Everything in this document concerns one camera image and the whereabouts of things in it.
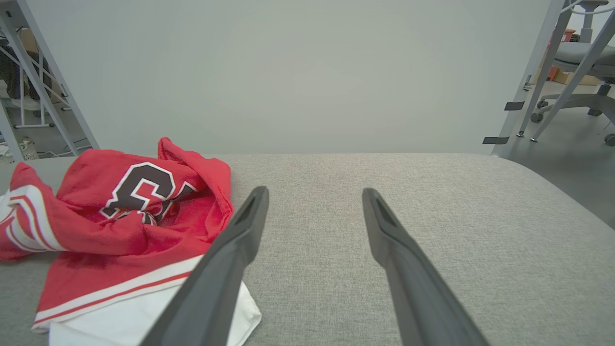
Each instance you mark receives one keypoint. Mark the white metal rack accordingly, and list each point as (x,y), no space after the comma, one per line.
(21,115)

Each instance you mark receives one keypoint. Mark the red and white jersey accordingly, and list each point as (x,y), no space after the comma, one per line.
(96,230)

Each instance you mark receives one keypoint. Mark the white partition board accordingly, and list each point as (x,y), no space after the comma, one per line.
(288,72)

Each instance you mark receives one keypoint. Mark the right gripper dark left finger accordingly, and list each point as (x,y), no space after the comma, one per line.
(216,288)

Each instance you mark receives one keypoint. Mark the grey office chair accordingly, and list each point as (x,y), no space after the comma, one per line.
(576,53)

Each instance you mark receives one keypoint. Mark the black tape strip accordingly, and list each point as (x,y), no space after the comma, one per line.
(495,140)
(514,105)

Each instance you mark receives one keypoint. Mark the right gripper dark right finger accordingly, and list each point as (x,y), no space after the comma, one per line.
(418,298)

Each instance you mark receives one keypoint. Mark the red box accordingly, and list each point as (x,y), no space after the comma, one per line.
(557,57)

